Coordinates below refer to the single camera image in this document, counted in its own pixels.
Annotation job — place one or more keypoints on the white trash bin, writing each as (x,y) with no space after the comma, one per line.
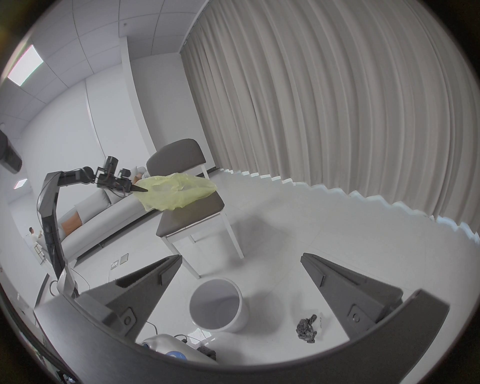
(240,318)

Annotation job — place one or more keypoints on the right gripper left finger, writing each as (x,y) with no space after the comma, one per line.
(140,296)

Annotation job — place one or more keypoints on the crumpled black plastic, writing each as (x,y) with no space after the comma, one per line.
(306,330)

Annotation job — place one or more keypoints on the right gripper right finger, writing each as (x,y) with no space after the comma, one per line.
(345,292)

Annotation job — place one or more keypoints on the yellow plastic bag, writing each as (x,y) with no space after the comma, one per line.
(168,195)

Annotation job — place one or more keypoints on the grey padded white-legged chair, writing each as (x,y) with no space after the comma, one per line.
(187,221)

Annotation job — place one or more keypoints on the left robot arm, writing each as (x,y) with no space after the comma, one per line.
(50,210)

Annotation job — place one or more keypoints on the pale grey sofa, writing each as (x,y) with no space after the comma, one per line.
(105,225)

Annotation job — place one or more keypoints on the ceiling light panel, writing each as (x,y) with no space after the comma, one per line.
(20,183)
(24,64)

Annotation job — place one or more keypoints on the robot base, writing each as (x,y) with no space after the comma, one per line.
(161,343)

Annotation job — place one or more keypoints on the orange cushion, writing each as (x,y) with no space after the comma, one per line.
(71,225)

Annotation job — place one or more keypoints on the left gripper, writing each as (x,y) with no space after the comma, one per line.
(112,183)

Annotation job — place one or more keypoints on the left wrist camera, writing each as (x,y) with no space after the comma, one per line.
(124,173)

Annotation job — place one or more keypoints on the person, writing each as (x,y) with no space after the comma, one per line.
(34,235)

